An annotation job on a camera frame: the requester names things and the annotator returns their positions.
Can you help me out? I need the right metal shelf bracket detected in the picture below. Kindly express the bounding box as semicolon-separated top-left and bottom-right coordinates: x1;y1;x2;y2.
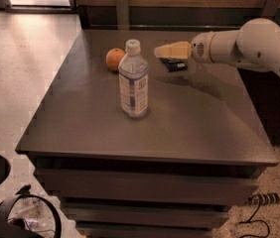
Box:
260;0;280;20

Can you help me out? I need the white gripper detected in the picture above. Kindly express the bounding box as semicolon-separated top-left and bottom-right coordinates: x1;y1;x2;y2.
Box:
154;32;214;63

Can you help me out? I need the orange fruit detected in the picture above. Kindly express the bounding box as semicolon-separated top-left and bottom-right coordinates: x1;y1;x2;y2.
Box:
106;48;125;71

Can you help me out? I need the white power strip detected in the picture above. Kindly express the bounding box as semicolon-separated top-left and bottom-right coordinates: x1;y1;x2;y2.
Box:
246;192;280;205

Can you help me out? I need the dark grey drawer cabinet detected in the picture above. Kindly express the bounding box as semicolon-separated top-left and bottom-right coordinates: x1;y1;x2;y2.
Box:
17;30;276;238

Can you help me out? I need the metal shelf bracket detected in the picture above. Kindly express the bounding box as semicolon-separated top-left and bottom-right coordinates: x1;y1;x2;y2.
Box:
260;0;280;20
115;0;130;30

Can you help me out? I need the clear plastic water bottle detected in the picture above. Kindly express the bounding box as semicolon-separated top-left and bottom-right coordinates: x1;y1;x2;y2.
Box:
118;40;149;118

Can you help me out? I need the left metal shelf bracket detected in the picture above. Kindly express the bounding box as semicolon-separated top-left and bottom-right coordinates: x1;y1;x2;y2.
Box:
115;0;130;30

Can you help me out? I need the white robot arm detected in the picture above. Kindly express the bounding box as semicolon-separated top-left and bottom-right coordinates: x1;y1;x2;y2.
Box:
154;18;280;78

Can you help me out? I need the black power cable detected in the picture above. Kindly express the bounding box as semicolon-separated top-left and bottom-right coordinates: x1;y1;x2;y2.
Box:
237;200;271;238

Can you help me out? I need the dark blue snack bar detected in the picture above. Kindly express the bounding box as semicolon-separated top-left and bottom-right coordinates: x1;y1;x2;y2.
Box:
162;59;187;72

